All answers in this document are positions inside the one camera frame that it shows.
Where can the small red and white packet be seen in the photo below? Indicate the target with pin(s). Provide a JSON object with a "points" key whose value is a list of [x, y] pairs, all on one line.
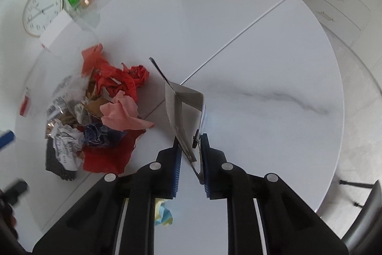
{"points": [[25, 102]]}

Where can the dark blue crumpled wrapper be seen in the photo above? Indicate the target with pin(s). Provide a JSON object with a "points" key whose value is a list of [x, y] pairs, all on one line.
{"points": [[98, 135]]}

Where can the yellow and blue crumpled paper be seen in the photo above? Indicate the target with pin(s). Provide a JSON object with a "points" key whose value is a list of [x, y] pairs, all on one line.
{"points": [[163, 212]]}

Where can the white printed crumpled paper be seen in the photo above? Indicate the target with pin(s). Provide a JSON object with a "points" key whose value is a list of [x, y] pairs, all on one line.
{"points": [[66, 150]]}

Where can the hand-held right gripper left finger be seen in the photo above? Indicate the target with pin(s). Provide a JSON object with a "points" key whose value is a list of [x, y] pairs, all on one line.
{"points": [[176, 167]]}

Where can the red torn paper sheet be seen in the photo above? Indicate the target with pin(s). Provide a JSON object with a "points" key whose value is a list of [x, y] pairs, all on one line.
{"points": [[104, 155]]}

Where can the white round clock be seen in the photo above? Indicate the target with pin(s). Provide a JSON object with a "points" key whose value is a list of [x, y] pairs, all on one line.
{"points": [[41, 10]]}

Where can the clear printed plastic wrapper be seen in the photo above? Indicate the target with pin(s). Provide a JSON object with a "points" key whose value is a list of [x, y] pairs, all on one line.
{"points": [[61, 93]]}

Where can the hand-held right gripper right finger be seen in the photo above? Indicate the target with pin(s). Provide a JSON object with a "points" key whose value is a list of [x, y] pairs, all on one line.
{"points": [[205, 165]]}

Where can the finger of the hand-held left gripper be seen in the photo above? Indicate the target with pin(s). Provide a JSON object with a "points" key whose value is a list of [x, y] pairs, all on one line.
{"points": [[16, 188], [6, 139]]}

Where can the dark grey chair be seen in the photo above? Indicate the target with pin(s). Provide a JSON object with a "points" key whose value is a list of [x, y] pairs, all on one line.
{"points": [[362, 213]]}

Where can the orange-red torn wrapper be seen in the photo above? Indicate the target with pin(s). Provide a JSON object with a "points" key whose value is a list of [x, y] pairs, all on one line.
{"points": [[92, 59]]}

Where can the brown snack wrapper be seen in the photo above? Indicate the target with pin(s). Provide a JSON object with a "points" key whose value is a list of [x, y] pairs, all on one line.
{"points": [[95, 102]]}

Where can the red crumpled paper ball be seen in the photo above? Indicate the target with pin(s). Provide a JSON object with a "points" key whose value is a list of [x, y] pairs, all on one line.
{"points": [[139, 73]]}

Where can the red crumpled paper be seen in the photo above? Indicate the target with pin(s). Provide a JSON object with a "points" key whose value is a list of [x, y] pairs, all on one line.
{"points": [[118, 80]]}

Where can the pink crumpled paper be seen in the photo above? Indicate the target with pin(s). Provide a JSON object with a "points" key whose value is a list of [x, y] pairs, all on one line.
{"points": [[122, 116]]}

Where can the grey carton piece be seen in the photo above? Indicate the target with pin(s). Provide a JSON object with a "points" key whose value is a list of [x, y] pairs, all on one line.
{"points": [[182, 111]]}

